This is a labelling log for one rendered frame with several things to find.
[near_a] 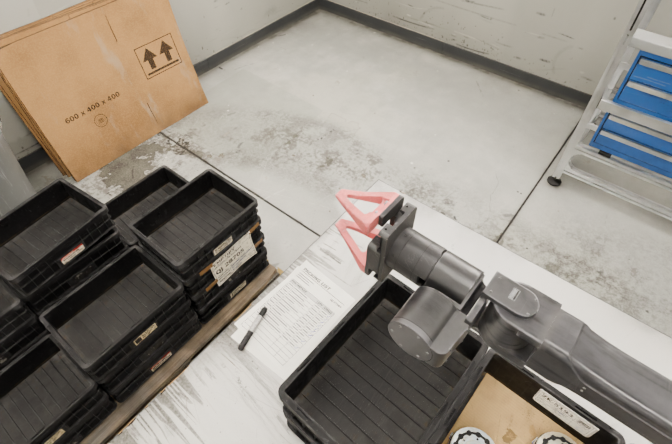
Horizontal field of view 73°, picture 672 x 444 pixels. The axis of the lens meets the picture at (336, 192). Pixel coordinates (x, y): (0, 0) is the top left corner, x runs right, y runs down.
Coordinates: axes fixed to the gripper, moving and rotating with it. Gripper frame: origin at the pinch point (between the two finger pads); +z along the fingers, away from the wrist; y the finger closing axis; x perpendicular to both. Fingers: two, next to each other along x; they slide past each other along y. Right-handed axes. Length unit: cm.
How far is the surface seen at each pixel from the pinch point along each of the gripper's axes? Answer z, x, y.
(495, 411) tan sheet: -32, 17, 62
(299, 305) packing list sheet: 26, 12, 76
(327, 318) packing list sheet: 16, 15, 76
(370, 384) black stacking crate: -7, 3, 63
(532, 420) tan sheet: -39, 20, 62
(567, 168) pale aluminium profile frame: -10, 191, 133
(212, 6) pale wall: 245, 156, 106
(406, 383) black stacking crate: -13, 9, 63
